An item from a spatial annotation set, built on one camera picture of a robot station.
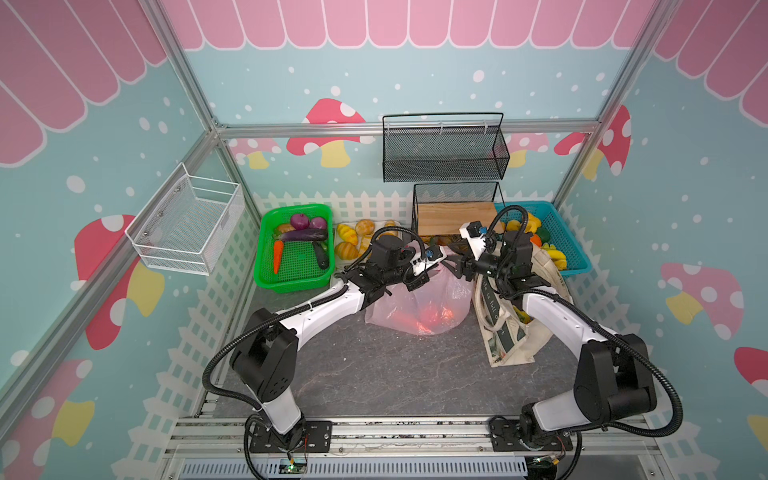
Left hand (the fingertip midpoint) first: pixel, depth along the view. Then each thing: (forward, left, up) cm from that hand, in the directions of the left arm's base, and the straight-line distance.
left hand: (433, 266), depth 82 cm
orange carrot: (+19, +54, -19) cm, 60 cm away
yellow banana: (+15, -45, -13) cm, 49 cm away
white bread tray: (+37, +10, -20) cm, 43 cm away
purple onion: (+30, +47, -14) cm, 58 cm away
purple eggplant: (+25, +44, -15) cm, 53 cm away
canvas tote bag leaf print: (-16, -20, -8) cm, 27 cm away
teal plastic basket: (+26, -50, -14) cm, 58 cm away
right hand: (+3, -3, +3) cm, 5 cm away
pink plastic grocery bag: (-5, -3, -13) cm, 15 cm away
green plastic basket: (+16, +46, -22) cm, 53 cm away
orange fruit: (+22, -39, -13) cm, 47 cm away
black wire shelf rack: (+41, -11, -7) cm, 43 cm away
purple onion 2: (+31, +40, -15) cm, 53 cm away
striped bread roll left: (+28, +29, -18) cm, 45 cm away
